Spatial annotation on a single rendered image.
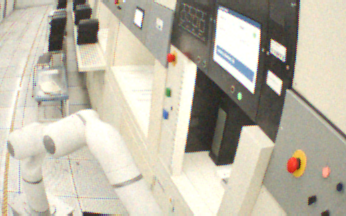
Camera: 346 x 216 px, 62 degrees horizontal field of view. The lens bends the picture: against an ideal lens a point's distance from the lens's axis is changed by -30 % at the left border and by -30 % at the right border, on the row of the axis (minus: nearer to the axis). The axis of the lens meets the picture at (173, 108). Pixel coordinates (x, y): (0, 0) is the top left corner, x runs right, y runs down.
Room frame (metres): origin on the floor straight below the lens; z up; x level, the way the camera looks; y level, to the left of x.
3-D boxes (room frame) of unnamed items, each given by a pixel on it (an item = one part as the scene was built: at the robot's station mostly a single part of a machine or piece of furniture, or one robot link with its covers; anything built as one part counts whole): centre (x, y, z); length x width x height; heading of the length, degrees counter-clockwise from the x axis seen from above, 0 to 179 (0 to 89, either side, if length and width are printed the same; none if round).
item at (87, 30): (3.84, 1.05, 0.93); 0.30 x 0.28 x 0.26; 18
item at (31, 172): (1.10, 0.55, 1.07); 0.19 x 0.12 x 0.24; 149
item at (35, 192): (1.08, 0.57, 0.85); 0.19 x 0.19 x 0.18
